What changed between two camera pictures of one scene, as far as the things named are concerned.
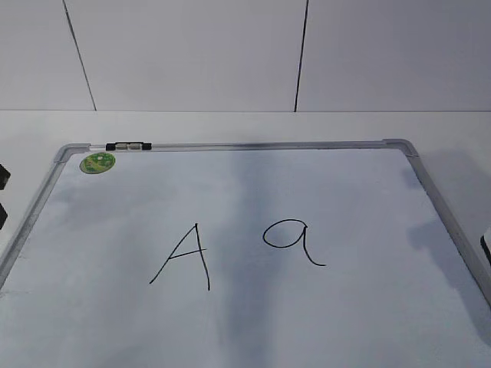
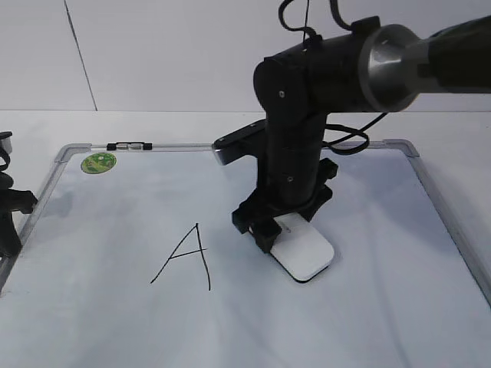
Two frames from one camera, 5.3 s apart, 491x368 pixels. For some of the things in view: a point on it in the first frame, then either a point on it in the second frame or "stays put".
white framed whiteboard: [321, 254] stays put
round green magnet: [97, 162] stays put
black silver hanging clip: [128, 146] stays put
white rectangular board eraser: [486, 243] → [301, 249]
